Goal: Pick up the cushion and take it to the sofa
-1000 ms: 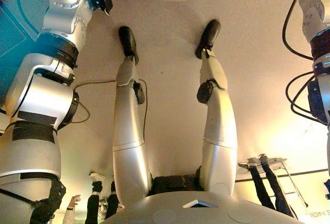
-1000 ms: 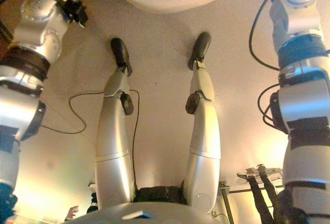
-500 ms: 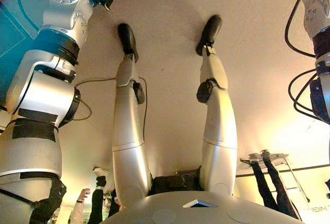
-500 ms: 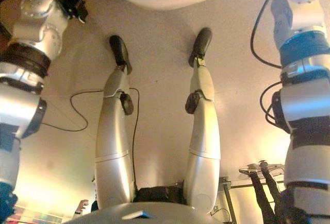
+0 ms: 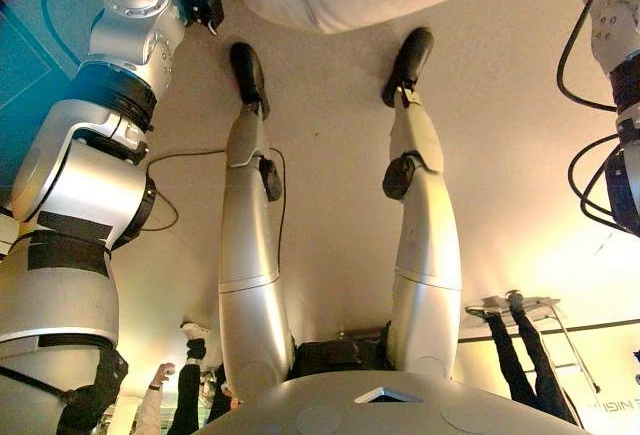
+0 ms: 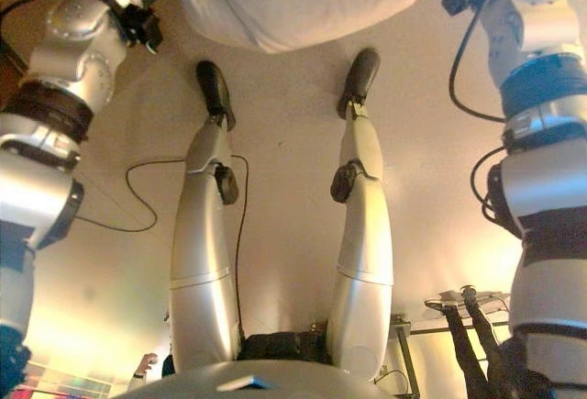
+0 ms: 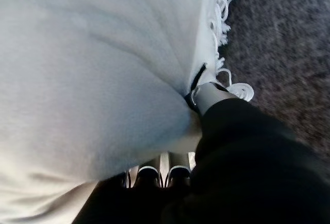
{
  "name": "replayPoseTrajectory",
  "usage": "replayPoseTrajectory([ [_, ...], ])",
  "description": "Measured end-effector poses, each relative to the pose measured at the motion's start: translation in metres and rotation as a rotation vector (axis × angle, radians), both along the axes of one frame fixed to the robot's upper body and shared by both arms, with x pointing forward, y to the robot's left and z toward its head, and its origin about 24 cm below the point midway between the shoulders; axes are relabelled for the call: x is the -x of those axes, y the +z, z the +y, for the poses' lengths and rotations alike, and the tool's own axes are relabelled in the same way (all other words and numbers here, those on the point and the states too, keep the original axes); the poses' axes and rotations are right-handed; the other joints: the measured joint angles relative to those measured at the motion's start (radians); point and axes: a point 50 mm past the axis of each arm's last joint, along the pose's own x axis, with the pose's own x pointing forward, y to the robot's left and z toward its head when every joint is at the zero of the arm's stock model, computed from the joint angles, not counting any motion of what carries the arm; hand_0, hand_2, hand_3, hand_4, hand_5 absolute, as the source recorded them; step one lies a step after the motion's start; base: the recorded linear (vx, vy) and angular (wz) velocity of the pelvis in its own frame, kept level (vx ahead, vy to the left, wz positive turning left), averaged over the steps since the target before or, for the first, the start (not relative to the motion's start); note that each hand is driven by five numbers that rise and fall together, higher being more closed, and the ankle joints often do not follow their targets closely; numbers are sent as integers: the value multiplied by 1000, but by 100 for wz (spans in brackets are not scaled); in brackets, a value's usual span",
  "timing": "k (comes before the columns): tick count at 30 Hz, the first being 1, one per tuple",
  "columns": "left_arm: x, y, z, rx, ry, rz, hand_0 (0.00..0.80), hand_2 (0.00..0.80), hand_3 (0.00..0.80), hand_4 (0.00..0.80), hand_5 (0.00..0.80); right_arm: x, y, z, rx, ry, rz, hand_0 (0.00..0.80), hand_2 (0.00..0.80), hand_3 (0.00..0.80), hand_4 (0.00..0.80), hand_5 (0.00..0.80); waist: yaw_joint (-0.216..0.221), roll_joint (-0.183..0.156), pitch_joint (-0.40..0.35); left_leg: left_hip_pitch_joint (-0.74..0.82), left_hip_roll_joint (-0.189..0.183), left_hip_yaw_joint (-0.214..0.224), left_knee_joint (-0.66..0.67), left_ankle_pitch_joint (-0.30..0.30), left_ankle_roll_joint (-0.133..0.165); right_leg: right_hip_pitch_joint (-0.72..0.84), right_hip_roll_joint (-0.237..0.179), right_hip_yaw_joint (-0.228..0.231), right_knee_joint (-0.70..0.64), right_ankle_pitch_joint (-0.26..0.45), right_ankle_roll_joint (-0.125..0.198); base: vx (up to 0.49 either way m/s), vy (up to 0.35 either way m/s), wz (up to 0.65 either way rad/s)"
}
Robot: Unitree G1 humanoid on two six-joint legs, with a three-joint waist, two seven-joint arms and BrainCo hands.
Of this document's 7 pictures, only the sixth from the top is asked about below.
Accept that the white frilled cushion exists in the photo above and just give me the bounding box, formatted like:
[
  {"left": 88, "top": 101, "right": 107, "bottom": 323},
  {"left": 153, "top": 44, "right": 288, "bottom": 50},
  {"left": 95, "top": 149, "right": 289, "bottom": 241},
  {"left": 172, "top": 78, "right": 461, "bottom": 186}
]
[{"left": 169, "top": 0, "right": 439, "bottom": 54}]

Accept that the silver left robot leg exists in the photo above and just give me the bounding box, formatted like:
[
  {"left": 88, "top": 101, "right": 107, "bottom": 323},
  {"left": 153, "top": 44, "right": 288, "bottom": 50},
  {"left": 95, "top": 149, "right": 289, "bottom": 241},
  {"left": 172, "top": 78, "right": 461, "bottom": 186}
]
[{"left": 167, "top": 60, "right": 251, "bottom": 372}]

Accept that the silver robot leg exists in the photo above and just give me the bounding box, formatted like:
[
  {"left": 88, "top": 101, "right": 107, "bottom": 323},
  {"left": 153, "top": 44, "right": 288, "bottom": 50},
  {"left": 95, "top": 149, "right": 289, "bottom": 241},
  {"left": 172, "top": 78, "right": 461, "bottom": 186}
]
[
  {"left": 326, "top": 48, "right": 395, "bottom": 382},
  {"left": 167, "top": 60, "right": 251, "bottom": 372}
]

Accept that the silver right robot leg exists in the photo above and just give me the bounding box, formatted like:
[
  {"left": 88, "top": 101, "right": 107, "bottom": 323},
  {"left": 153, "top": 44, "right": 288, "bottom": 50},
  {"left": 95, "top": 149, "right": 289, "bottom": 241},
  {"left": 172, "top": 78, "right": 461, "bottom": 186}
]
[{"left": 326, "top": 48, "right": 395, "bottom": 382}]

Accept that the bystander bare hand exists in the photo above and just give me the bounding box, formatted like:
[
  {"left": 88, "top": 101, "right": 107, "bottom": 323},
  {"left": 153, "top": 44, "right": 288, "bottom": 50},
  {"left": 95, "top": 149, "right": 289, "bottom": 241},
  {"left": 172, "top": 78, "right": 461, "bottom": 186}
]
[{"left": 132, "top": 351, "right": 161, "bottom": 380}]

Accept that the black robot pelvis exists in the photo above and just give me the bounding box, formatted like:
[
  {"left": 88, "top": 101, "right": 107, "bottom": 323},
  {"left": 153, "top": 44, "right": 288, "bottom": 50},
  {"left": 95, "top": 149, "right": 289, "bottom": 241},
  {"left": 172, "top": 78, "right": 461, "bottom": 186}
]
[{"left": 237, "top": 329, "right": 335, "bottom": 367}]

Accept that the colour calibration chart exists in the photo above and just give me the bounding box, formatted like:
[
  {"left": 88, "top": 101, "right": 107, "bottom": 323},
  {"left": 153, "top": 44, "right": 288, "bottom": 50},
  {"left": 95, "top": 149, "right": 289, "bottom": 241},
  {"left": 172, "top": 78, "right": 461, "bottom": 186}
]
[{"left": 17, "top": 361, "right": 115, "bottom": 396}]

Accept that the silver robot torso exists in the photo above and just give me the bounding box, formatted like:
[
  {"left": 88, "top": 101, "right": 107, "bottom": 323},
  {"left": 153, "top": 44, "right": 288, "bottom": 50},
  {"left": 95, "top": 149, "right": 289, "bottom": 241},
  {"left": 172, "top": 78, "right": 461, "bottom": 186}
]
[{"left": 109, "top": 360, "right": 382, "bottom": 399}]

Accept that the metal glass side table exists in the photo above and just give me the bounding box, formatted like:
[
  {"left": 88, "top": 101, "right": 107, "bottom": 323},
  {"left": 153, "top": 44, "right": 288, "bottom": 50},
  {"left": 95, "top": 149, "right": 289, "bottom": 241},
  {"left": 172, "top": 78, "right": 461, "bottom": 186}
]
[{"left": 389, "top": 291, "right": 514, "bottom": 399}]

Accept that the person in black trousers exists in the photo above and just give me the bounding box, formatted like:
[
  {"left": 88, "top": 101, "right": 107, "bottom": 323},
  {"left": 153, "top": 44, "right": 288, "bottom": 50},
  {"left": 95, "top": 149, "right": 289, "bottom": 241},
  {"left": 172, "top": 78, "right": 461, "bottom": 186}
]
[{"left": 437, "top": 284, "right": 510, "bottom": 399}]

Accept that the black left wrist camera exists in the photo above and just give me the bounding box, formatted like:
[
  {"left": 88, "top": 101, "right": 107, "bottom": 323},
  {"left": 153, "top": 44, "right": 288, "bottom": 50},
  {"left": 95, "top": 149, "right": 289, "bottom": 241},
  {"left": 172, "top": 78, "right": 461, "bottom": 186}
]
[{"left": 122, "top": 3, "right": 165, "bottom": 55}]

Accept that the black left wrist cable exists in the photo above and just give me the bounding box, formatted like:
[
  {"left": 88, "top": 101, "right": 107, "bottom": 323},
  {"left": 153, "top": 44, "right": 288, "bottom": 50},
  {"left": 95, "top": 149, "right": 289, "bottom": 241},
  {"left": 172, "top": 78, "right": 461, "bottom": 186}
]
[{"left": 0, "top": 0, "right": 70, "bottom": 22}]

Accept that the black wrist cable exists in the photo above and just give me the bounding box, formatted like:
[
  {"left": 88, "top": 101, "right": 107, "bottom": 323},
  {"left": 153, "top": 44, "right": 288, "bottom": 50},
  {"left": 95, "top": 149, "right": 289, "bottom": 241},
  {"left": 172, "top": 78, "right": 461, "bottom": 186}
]
[
  {"left": 448, "top": 0, "right": 506, "bottom": 124},
  {"left": 0, "top": 0, "right": 70, "bottom": 22}
]

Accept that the thin black floor cable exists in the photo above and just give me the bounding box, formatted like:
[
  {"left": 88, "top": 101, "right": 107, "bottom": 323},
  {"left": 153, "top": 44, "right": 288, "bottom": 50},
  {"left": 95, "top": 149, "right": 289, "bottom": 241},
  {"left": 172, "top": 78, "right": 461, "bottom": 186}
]
[{"left": 75, "top": 153, "right": 251, "bottom": 327}]

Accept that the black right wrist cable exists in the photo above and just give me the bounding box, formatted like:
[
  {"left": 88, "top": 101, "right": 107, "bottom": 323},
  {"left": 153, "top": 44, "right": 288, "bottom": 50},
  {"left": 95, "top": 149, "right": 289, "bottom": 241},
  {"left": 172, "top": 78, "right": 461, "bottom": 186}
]
[{"left": 448, "top": 0, "right": 506, "bottom": 124}]

